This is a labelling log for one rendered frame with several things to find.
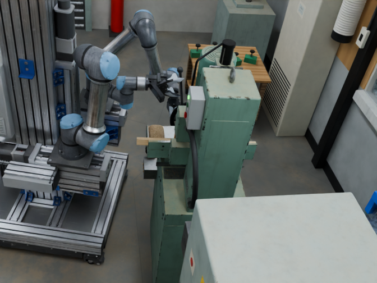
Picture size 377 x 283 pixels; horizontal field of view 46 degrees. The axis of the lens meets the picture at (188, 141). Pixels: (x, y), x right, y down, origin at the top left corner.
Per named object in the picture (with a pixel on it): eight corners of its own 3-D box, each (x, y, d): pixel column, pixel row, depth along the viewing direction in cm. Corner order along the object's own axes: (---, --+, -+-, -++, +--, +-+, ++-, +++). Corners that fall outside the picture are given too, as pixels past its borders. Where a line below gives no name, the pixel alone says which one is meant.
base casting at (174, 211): (229, 151, 276) (231, 140, 270) (247, 226, 234) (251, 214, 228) (157, 149, 269) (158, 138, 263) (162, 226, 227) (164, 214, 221)
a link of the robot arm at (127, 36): (81, 72, 274) (146, 14, 255) (81, 59, 284) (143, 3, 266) (96, 83, 281) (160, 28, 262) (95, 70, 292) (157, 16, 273)
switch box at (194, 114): (198, 115, 199) (203, 86, 189) (200, 129, 192) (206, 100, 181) (184, 115, 198) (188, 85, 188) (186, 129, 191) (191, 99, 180)
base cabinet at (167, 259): (211, 222, 323) (229, 150, 277) (224, 296, 280) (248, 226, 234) (149, 222, 316) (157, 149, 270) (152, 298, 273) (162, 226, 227)
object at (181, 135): (191, 130, 217) (194, 105, 208) (192, 142, 211) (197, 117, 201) (173, 129, 216) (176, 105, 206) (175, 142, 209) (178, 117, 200)
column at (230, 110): (223, 181, 243) (252, 69, 196) (230, 213, 227) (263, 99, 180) (182, 181, 240) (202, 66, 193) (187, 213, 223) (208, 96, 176)
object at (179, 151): (185, 155, 231) (188, 138, 224) (187, 165, 226) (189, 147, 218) (168, 155, 230) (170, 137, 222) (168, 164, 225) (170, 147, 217)
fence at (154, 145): (254, 150, 251) (256, 142, 247) (254, 152, 249) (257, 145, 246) (147, 147, 241) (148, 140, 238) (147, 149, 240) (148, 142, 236)
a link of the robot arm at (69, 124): (71, 127, 243) (70, 107, 235) (90, 137, 239) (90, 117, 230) (55, 138, 235) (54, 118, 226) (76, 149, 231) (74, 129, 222)
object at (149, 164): (155, 165, 283) (156, 155, 278) (156, 179, 274) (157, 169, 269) (142, 164, 282) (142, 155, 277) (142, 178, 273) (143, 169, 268)
